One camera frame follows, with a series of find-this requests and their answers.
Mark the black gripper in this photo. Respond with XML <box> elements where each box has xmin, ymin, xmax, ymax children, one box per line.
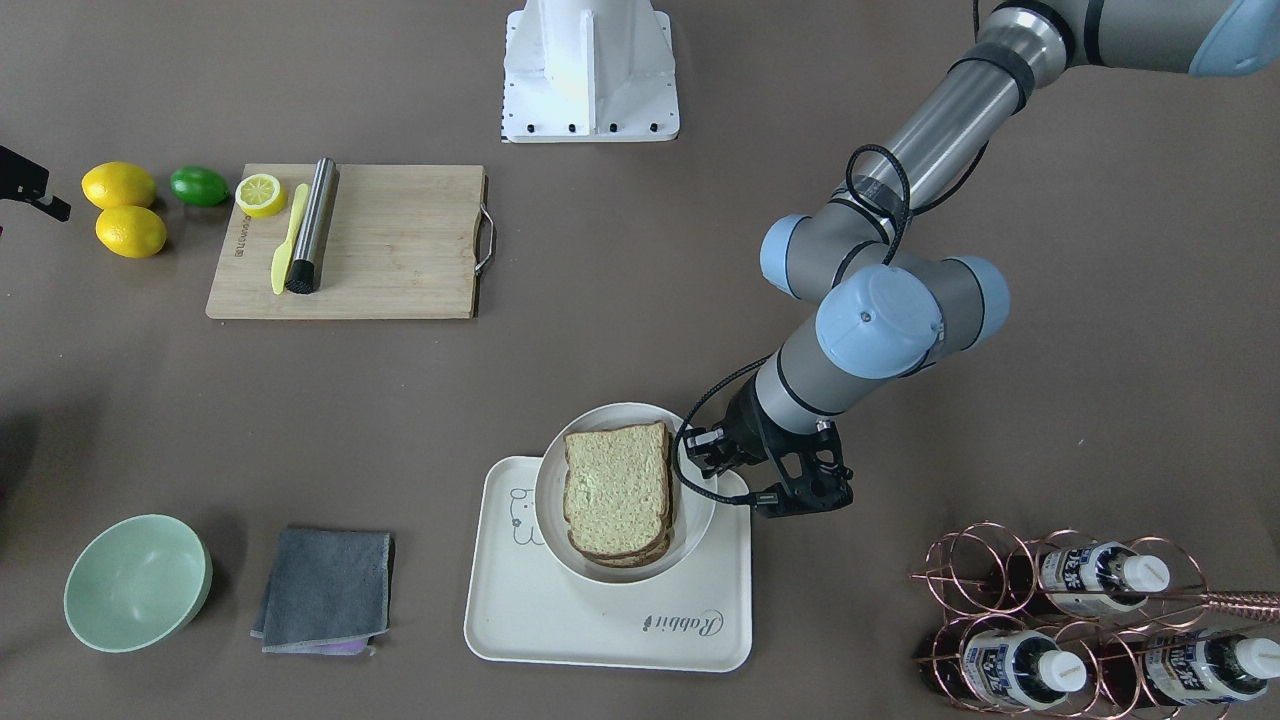
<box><xmin>684</xmin><ymin>384</ymin><xmax>852</xmax><ymax>518</ymax></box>

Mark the white round plate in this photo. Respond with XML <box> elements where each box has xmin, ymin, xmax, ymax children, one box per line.
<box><xmin>534</xmin><ymin>402</ymin><xmax>722</xmax><ymax>584</ymax></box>

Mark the plain bread slice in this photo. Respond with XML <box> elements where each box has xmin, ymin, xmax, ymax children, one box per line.
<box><xmin>563</xmin><ymin>421</ymin><xmax>673</xmax><ymax>556</ymax></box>

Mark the toast with fried egg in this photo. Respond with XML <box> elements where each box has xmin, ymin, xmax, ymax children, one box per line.
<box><xmin>568</xmin><ymin>530</ymin><xmax>673</xmax><ymax>568</ymax></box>

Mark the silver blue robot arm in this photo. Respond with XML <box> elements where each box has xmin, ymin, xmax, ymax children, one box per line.
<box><xmin>669</xmin><ymin>1</ymin><xmax>1277</xmax><ymax>518</ymax></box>

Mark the white rabbit tray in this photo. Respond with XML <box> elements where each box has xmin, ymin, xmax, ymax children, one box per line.
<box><xmin>463</xmin><ymin>456</ymin><xmax>753</xmax><ymax>673</ymax></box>

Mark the bamboo cutting board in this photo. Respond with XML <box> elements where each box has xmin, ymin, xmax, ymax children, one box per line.
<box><xmin>206</xmin><ymin>164</ymin><xmax>486</xmax><ymax>320</ymax></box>

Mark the grey folded cloth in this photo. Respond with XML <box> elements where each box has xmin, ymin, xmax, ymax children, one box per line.
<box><xmin>250</xmin><ymin>527</ymin><xmax>396</xmax><ymax>656</ymax></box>

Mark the bottle with white cap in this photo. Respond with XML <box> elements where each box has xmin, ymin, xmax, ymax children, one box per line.
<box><xmin>982</xmin><ymin>541</ymin><xmax>1171</xmax><ymax>619</ymax></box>

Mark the lemon half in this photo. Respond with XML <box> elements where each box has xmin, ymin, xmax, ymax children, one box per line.
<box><xmin>234</xmin><ymin>173</ymin><xmax>287</xmax><ymax>219</ymax></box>

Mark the green lime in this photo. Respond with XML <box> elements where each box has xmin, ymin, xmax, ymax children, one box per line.
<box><xmin>169</xmin><ymin>165</ymin><xmax>230</xmax><ymax>208</ymax></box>

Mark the green bowl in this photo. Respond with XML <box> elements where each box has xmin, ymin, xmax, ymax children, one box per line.
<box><xmin>63</xmin><ymin>514</ymin><xmax>212</xmax><ymax>653</ymax></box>

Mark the yellow lemon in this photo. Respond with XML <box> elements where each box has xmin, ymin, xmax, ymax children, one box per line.
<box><xmin>95</xmin><ymin>205</ymin><xmax>168</xmax><ymax>259</ymax></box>
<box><xmin>81</xmin><ymin>161</ymin><xmax>157</xmax><ymax>210</ymax></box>

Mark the copper wire bottle rack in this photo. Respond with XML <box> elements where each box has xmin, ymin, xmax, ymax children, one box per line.
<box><xmin>911</xmin><ymin>521</ymin><xmax>1277</xmax><ymax>719</ymax></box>

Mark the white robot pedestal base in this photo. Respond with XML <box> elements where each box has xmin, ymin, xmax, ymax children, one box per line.
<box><xmin>500</xmin><ymin>1</ymin><xmax>681</xmax><ymax>143</ymax></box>

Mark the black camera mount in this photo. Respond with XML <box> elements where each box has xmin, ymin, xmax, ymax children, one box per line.
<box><xmin>0</xmin><ymin>146</ymin><xmax>70</xmax><ymax>222</ymax></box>

